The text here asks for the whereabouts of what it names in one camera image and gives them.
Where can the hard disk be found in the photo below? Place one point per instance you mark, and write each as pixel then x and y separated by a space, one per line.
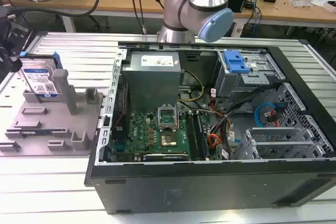
pixel 39 78

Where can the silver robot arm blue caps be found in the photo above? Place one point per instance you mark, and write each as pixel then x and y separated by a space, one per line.
pixel 191 6

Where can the metal disk bay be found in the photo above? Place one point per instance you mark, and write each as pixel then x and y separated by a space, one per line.
pixel 275 144

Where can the grey parts rack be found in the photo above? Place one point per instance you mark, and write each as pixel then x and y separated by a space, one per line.
pixel 52 119

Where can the RAM stick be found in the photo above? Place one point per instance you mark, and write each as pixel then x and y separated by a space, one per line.
pixel 39 130

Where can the wooden desk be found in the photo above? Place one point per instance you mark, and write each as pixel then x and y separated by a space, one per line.
pixel 120 1

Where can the grey power supply unit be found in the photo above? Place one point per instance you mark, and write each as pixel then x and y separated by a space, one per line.
pixel 149 82

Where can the green motherboard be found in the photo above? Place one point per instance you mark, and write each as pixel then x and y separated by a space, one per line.
pixel 141 129

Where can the CPU socket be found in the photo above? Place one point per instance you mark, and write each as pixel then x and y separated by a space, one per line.
pixel 169 140

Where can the black graphics card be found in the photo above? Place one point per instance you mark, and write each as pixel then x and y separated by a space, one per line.
pixel 165 157

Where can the black RAM slot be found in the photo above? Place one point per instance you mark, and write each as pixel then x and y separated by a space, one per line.
pixel 191 134
pixel 202 137

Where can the black PC case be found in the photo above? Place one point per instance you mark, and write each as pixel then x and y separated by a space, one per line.
pixel 183 187

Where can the blue drive latch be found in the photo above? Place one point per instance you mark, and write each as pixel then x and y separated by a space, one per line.
pixel 235 62

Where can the metal drive cage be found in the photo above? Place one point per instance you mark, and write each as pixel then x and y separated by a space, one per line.
pixel 246 82

